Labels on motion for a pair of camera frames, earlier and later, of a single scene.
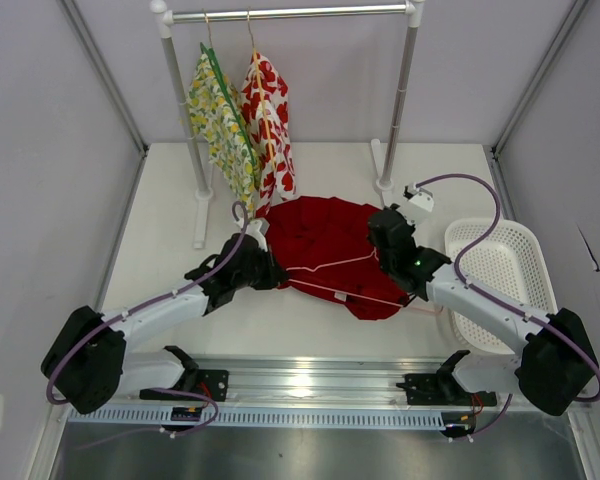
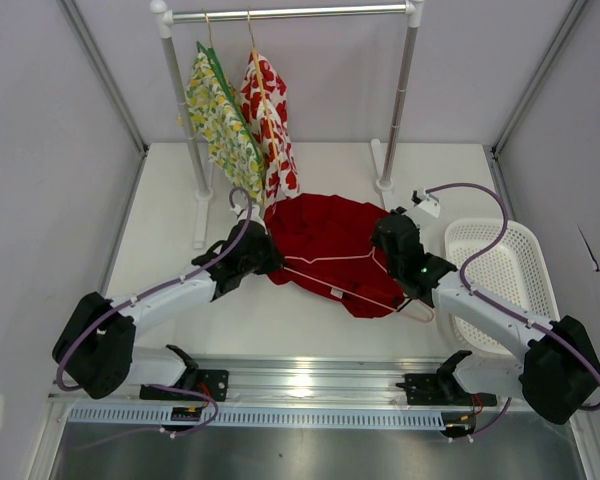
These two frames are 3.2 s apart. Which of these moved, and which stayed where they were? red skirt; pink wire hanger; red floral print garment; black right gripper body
Moved: pink wire hanger
Stayed: red floral print garment; red skirt; black right gripper body
